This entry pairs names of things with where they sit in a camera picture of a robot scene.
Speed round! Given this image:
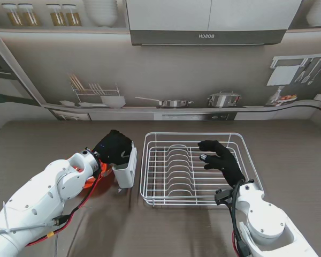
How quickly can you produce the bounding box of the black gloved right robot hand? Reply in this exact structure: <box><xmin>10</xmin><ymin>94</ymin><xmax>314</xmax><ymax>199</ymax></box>
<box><xmin>197</xmin><ymin>140</ymin><xmax>246</xmax><ymax>188</ymax></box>

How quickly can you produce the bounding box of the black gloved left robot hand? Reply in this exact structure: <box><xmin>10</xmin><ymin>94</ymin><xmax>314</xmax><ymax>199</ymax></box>
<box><xmin>92</xmin><ymin>130</ymin><xmax>133</xmax><ymax>167</ymax></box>

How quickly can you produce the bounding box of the white plastic utensil holder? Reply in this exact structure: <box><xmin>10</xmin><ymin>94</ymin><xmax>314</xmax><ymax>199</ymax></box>
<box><xmin>111</xmin><ymin>141</ymin><xmax>138</xmax><ymax>189</ymax></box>

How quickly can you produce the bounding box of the orange plastic bowl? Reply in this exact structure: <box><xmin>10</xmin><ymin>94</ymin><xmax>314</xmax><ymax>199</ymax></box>
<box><xmin>74</xmin><ymin>160</ymin><xmax>116</xmax><ymax>193</ymax></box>

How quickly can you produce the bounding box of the printed kitchen scene backdrop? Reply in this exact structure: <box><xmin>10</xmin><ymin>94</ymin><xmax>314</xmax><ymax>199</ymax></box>
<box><xmin>0</xmin><ymin>0</ymin><xmax>321</xmax><ymax>132</ymax></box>

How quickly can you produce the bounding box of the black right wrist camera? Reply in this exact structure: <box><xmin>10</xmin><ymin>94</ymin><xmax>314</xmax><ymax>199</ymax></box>
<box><xmin>214</xmin><ymin>188</ymin><xmax>233</xmax><ymax>206</ymax></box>

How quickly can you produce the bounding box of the white wire dish rack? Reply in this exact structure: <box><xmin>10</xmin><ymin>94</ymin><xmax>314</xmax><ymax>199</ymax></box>
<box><xmin>140</xmin><ymin>132</ymin><xmax>264</xmax><ymax>208</ymax></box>

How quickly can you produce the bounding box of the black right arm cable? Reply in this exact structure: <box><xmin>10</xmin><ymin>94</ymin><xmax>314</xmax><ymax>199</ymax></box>
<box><xmin>230</xmin><ymin>179</ymin><xmax>247</xmax><ymax>257</ymax></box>

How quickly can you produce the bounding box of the red left arm cable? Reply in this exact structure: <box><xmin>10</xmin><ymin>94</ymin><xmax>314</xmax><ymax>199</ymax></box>
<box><xmin>25</xmin><ymin>160</ymin><xmax>102</xmax><ymax>247</ymax></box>

